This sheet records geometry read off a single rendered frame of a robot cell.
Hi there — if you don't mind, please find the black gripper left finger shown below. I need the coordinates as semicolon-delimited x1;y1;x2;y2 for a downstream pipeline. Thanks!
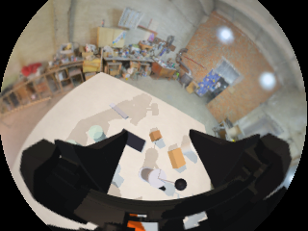
55;131;128;193

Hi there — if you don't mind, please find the glass french press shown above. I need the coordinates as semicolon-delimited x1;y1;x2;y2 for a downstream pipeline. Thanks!
139;167;188;192

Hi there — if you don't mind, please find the black flat rectangular pad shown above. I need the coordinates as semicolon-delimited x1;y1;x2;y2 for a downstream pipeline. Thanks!
126;132;146;153

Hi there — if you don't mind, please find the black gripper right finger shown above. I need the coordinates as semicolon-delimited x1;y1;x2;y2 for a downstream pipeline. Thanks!
189;128;261;189

